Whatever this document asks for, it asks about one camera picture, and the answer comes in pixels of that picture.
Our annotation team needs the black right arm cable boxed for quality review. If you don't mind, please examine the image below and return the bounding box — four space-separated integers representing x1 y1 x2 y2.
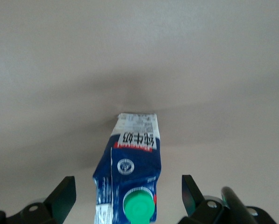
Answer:
220 186 258 224

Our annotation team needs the blue milk carton green cap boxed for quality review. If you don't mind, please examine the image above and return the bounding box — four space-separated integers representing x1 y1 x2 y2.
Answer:
92 112 163 224

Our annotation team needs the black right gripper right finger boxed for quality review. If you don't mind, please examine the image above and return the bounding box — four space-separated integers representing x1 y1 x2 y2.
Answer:
178 174 226 224

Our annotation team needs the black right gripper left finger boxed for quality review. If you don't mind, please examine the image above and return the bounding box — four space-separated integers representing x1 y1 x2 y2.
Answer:
3 175 77 224

